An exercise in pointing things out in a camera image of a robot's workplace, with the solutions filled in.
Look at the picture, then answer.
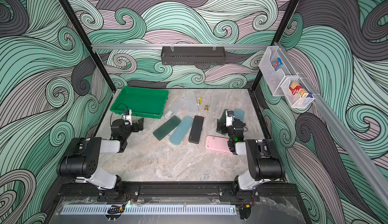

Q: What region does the aluminium rail right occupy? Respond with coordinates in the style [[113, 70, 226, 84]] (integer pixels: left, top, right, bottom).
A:
[[274, 42, 388, 207]]

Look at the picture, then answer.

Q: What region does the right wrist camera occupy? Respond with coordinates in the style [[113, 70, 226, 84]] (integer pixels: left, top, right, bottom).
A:
[[225, 110, 234, 127]]

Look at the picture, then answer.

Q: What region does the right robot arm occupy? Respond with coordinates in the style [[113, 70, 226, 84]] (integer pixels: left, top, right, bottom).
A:
[[216, 119, 285, 196]]

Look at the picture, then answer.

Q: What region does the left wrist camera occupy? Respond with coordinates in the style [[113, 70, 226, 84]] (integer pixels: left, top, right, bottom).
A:
[[122, 109, 132, 125]]

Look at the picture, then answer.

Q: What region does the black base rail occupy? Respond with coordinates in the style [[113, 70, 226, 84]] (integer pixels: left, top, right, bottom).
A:
[[58, 181, 302, 203]]

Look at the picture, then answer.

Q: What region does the frosted clear pencil case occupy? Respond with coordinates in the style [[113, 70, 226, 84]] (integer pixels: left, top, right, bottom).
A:
[[164, 98, 187, 119]]

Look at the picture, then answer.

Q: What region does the green storage tray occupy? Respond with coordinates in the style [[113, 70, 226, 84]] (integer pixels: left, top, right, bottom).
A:
[[110, 87, 169, 119]]

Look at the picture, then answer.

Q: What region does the black pencil case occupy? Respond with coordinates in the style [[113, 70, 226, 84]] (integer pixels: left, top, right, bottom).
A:
[[189, 115, 204, 144]]

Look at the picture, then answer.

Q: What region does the blue red small item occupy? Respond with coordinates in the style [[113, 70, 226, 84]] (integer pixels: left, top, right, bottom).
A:
[[271, 57, 283, 71]]

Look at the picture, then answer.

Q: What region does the clear wall bin front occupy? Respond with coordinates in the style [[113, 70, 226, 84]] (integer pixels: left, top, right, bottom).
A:
[[280, 76, 314, 109]]

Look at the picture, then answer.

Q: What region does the clear wall bin rear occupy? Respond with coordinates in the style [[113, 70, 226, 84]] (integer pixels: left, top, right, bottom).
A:
[[259, 46, 297, 96]]

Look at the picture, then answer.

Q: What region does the light blue pencil case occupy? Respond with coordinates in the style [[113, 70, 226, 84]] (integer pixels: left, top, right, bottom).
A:
[[169, 116, 194, 146]]

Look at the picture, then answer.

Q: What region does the upright clear pencil case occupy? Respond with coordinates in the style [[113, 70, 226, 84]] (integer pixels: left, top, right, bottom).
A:
[[186, 91, 198, 113]]

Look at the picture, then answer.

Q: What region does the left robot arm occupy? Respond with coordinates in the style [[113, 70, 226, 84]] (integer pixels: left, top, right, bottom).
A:
[[56, 118, 144, 191]]

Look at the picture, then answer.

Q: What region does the red yellow box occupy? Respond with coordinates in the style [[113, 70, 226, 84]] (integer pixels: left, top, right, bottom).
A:
[[289, 81, 313, 98]]

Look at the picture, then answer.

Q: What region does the aluminium rail back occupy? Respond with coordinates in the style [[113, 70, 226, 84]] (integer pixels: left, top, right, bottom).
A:
[[91, 43, 269, 51]]

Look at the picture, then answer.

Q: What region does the dark green pencil case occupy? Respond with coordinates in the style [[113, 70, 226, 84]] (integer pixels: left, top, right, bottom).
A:
[[153, 116, 181, 141]]

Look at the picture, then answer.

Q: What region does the white slotted cable duct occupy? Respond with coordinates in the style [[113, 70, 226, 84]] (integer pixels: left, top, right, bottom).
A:
[[60, 204, 237, 216]]

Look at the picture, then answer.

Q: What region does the clear wall bin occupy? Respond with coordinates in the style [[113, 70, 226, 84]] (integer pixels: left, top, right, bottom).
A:
[[259, 46, 297, 96], [280, 76, 314, 109]]

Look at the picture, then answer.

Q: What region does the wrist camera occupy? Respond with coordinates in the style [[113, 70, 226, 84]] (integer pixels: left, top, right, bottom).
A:
[[225, 110, 234, 127], [122, 109, 132, 125]]

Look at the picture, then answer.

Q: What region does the black wall shelf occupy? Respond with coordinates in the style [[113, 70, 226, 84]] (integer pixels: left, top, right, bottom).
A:
[[161, 47, 226, 67]]

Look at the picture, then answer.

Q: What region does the pink pencil case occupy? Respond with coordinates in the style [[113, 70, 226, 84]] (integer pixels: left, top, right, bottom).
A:
[[205, 136, 233, 155]]

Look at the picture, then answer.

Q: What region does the aluminium rail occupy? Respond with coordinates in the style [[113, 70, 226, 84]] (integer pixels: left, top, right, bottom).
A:
[[91, 43, 269, 51], [274, 42, 388, 207]]

